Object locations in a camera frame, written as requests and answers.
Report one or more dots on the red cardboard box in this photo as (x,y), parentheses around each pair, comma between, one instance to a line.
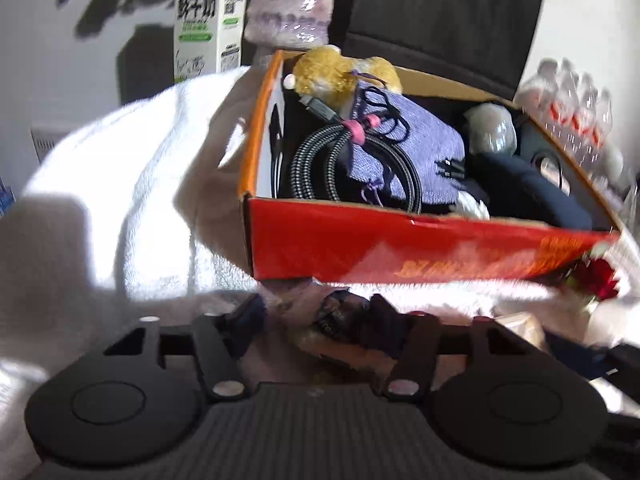
(400,250)

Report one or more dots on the grey rounded object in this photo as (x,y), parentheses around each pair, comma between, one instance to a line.
(492,127)

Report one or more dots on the white and yellow plush toy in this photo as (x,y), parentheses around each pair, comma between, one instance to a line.
(325,72)

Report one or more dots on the purple marbled vase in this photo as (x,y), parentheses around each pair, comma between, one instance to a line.
(290,5)

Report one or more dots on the metal storage rack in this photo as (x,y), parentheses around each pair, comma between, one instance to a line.
(5,197)

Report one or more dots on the white fleece blanket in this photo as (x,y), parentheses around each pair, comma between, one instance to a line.
(125,185)

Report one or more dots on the black paper bag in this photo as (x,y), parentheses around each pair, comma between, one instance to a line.
(440,10)

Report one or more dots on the purple woven pouch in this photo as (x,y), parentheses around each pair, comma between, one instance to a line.
(420,140)

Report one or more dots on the pale fluffy toy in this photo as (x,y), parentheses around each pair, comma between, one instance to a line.
(472,207)

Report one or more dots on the beige soft object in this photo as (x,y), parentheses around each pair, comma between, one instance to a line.
(522,330)

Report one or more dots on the red artificial rose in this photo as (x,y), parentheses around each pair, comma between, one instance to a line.
(597,277)

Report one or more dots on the pack of water bottles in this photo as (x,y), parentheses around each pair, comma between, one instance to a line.
(575,110)

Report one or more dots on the white wall socket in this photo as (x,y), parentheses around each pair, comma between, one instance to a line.
(45,142)

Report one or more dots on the dark blue zip pouch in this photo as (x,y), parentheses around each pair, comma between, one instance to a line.
(525,190)

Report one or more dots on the white and green milk carton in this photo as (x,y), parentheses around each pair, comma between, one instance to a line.
(200,20)

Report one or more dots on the clear plastic packet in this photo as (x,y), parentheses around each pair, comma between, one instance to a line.
(335,315)

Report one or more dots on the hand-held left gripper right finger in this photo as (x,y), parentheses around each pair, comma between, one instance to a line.
(385,320)

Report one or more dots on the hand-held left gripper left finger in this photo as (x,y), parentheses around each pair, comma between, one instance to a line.
(247,317)

